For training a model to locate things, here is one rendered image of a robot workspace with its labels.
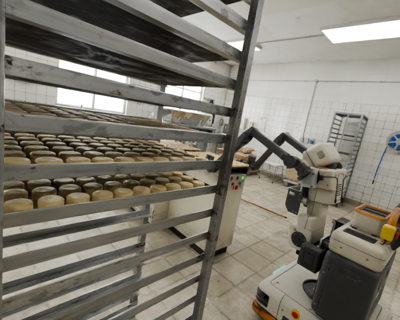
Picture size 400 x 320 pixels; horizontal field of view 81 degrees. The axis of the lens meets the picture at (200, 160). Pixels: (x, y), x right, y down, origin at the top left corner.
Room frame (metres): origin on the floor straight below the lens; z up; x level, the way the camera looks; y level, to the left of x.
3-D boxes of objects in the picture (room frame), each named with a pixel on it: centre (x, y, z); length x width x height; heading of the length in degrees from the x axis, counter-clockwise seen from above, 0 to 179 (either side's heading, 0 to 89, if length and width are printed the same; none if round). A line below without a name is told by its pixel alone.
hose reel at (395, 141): (4.47, -3.64, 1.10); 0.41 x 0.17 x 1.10; 46
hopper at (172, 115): (2.67, 0.25, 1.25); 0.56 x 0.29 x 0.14; 133
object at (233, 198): (2.30, -0.10, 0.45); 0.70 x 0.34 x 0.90; 43
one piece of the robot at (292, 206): (1.60, -0.77, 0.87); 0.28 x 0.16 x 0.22; 133
